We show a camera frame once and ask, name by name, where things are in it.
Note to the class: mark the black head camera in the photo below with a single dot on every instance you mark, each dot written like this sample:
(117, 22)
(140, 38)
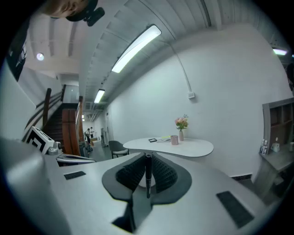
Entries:
(94, 16)

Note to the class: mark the white wall junction box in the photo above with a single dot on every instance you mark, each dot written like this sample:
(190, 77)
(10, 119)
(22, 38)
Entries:
(191, 95)

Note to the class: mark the round ceiling light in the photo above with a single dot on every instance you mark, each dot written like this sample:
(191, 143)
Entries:
(40, 56)

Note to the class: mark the small bottle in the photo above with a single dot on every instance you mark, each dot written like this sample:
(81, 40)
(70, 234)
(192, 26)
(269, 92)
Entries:
(261, 148)
(266, 148)

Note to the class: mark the black picture frame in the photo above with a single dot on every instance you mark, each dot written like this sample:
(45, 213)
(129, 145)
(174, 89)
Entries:
(152, 140)

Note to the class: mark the long ceiling light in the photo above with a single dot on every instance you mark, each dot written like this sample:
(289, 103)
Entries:
(137, 47)

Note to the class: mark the person's black printed shirt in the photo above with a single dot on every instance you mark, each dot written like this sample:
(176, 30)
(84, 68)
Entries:
(17, 55)

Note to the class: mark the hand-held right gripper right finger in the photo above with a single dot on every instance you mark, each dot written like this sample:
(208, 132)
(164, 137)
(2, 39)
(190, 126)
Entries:
(167, 176)

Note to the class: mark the grey chair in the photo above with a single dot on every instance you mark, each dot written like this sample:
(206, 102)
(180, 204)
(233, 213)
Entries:
(117, 147)

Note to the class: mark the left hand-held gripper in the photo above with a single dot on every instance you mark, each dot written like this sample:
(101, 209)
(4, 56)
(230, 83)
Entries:
(37, 138)

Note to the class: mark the green and grey book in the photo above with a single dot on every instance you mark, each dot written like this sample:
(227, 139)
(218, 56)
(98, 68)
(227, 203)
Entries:
(163, 140)

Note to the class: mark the person's head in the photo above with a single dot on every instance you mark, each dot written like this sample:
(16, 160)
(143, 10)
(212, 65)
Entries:
(69, 7)

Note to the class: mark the grey shelf cabinet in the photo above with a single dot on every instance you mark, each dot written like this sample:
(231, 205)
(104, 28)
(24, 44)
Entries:
(275, 160)

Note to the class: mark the pink flower bouquet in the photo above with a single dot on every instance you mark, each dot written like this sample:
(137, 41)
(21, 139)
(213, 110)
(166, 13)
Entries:
(182, 122)

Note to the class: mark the wooden chair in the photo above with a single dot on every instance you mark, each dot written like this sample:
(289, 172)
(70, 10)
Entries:
(69, 130)

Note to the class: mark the pink cup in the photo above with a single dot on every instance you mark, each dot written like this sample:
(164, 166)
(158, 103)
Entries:
(174, 140)

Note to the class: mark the white wall conduit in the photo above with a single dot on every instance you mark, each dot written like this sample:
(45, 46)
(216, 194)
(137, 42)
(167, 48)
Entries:
(182, 66)

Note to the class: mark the small white ornament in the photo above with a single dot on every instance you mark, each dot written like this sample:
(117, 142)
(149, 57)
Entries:
(275, 147)

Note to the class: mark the black pen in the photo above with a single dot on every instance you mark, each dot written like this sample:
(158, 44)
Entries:
(148, 174)

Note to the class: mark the short ceiling light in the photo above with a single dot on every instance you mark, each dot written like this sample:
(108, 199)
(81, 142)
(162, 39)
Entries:
(279, 52)
(99, 96)

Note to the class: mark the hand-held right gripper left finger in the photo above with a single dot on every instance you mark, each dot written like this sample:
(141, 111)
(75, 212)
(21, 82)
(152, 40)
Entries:
(128, 176)

